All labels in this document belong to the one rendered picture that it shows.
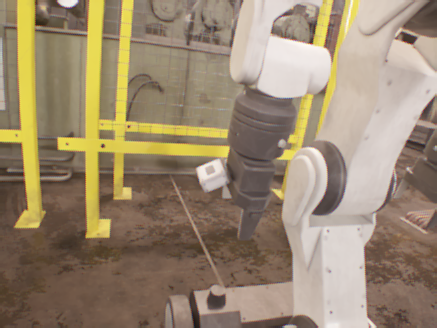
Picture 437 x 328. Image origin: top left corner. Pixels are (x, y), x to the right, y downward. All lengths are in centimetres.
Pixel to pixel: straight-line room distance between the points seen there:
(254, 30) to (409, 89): 28
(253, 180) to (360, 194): 21
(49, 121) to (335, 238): 184
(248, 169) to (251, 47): 16
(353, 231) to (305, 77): 35
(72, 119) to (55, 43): 47
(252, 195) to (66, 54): 174
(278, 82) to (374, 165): 25
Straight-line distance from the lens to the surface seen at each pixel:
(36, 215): 153
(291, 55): 37
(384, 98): 49
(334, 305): 61
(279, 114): 37
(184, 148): 128
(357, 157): 51
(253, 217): 42
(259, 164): 41
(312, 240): 58
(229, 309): 79
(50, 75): 203
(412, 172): 74
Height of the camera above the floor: 78
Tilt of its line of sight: 18 degrees down
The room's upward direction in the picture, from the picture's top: 9 degrees clockwise
